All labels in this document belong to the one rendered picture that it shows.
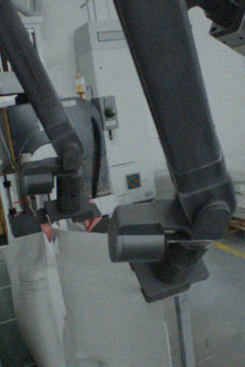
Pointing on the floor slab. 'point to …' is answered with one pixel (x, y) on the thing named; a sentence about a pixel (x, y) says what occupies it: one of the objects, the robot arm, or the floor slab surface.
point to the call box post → (184, 330)
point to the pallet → (244, 228)
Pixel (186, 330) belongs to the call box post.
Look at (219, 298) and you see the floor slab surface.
